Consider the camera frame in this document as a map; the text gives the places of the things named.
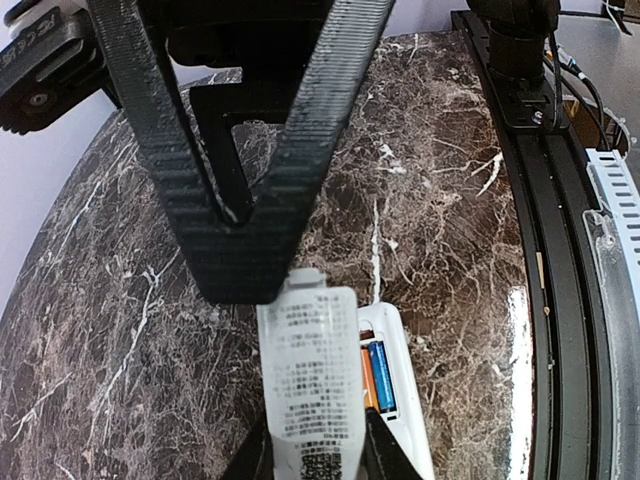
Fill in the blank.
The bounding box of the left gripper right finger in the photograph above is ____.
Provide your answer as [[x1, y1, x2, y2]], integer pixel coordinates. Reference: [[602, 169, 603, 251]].
[[362, 408, 421, 480]]

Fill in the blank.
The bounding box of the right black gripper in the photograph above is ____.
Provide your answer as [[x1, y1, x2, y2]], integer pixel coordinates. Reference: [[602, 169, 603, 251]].
[[88, 1, 392, 304]]

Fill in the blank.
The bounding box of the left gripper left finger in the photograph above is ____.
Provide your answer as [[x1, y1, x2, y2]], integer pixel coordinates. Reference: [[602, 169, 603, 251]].
[[227, 414, 274, 480]]

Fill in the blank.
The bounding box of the blue battery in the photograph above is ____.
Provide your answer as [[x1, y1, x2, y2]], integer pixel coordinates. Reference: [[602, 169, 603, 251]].
[[367, 341, 397, 413]]

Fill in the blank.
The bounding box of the orange battery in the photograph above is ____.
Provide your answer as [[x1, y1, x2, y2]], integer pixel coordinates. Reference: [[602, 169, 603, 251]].
[[360, 347, 380, 411]]

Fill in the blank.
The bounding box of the white battery cover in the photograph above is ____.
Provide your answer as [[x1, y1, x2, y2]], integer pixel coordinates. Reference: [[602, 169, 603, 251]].
[[257, 268, 366, 479]]

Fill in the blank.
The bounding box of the white remote control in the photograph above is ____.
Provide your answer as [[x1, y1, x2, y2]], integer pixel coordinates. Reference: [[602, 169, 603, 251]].
[[358, 303, 435, 479]]

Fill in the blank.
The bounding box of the black front rail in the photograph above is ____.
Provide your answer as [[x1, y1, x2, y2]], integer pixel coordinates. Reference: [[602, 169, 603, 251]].
[[451, 10, 639, 479]]

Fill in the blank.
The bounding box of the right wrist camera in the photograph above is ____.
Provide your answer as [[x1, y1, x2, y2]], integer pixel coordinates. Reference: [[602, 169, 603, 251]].
[[1, 1, 111, 135]]

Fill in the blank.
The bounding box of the white slotted cable duct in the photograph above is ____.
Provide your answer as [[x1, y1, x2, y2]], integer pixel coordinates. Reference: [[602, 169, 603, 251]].
[[582, 147, 640, 351]]

